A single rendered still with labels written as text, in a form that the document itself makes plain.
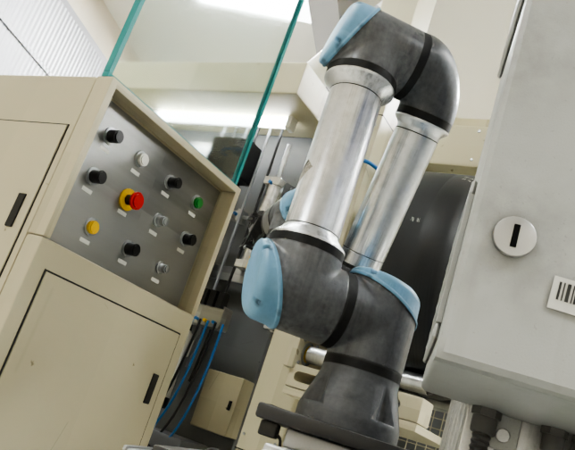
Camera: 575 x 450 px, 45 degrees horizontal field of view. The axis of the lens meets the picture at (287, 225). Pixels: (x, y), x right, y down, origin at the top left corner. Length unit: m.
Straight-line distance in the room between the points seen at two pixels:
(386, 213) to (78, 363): 0.76
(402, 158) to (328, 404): 0.42
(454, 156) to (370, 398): 1.41
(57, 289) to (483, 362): 1.14
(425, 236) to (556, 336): 1.20
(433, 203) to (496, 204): 1.22
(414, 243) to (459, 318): 1.19
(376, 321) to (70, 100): 0.89
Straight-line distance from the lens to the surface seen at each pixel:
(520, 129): 0.52
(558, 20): 0.57
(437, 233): 1.65
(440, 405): 1.97
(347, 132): 1.05
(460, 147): 2.30
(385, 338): 1.00
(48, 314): 1.49
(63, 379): 1.56
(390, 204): 1.15
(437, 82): 1.15
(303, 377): 1.84
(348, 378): 0.99
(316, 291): 0.96
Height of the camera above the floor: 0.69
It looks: 16 degrees up
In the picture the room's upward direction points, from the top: 19 degrees clockwise
